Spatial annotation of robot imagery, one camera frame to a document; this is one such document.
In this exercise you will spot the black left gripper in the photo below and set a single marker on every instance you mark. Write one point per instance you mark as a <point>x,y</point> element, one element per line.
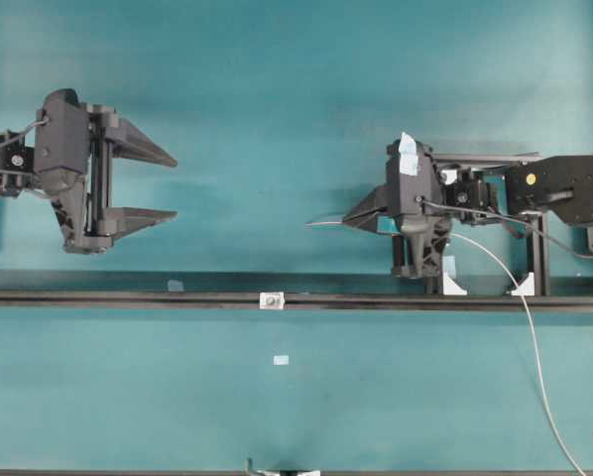
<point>73,166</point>

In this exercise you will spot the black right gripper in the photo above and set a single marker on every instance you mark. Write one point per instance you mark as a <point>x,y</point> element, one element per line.
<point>411,179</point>

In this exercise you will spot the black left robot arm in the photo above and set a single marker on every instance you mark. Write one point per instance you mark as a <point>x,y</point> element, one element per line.
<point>17,153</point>

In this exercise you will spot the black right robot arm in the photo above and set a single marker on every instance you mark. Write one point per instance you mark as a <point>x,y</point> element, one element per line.
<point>562,185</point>

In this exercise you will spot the small metal corner fitting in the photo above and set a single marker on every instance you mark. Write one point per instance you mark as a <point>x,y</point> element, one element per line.
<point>272,300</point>

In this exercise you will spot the pale blue tape square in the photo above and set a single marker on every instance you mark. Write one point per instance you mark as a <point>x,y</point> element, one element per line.
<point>281,360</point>

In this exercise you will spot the black rectangular frame stand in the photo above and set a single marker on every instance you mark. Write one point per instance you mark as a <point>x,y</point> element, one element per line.
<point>538,273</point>

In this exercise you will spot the pale tape patch near rail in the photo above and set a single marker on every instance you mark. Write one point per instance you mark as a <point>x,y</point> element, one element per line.
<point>175,286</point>

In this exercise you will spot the long black aluminium rail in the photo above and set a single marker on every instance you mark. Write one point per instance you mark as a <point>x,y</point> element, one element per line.
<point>291,301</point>

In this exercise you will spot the white bracket at bottom edge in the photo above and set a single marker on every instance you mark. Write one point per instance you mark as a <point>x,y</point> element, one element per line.
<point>250,470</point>

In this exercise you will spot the black bottom edge rail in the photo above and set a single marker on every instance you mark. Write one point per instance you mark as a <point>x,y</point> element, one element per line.
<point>315,472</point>

